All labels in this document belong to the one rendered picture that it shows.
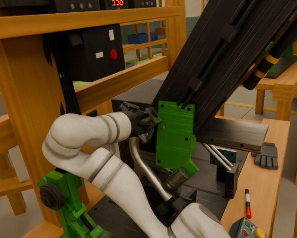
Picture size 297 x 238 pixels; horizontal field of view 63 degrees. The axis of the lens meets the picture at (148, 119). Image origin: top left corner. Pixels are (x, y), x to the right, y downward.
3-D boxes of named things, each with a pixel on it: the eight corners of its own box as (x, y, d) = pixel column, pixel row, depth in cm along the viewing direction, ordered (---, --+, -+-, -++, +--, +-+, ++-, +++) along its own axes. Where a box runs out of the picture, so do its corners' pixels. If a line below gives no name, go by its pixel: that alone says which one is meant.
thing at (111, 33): (126, 69, 84) (121, 23, 78) (92, 82, 71) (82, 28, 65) (100, 68, 90) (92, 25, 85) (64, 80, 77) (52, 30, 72)
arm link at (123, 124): (94, 128, 67) (77, 132, 62) (118, 103, 62) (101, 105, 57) (112, 156, 65) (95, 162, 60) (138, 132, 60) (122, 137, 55)
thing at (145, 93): (189, 148, 119) (187, 80, 105) (159, 185, 95) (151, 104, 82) (156, 142, 128) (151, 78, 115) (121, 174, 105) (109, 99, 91)
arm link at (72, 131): (107, 103, 57) (91, 129, 61) (50, 109, 44) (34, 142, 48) (126, 123, 55) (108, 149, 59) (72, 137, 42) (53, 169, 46)
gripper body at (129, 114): (135, 131, 59) (155, 125, 67) (117, 104, 61) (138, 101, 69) (117, 148, 63) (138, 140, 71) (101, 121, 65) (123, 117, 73)
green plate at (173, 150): (198, 165, 80) (203, 102, 76) (188, 174, 73) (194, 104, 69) (166, 158, 86) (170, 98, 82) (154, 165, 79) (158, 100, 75)
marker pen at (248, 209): (244, 191, 88) (244, 188, 87) (248, 192, 88) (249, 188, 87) (245, 218, 77) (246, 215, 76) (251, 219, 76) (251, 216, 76)
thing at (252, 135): (267, 132, 86) (268, 124, 85) (260, 155, 73) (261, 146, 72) (169, 117, 106) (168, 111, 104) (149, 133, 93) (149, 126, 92)
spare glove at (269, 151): (252, 144, 117) (252, 139, 116) (276, 147, 113) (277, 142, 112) (249, 167, 101) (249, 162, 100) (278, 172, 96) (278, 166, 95)
